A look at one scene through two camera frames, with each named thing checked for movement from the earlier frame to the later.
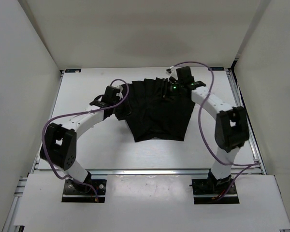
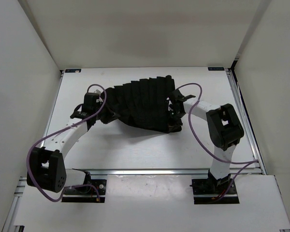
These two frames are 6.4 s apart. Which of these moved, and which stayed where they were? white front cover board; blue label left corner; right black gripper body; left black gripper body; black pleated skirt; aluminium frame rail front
Moved: black pleated skirt; left black gripper body; right black gripper body
Stayed: blue label left corner; white front cover board; aluminium frame rail front
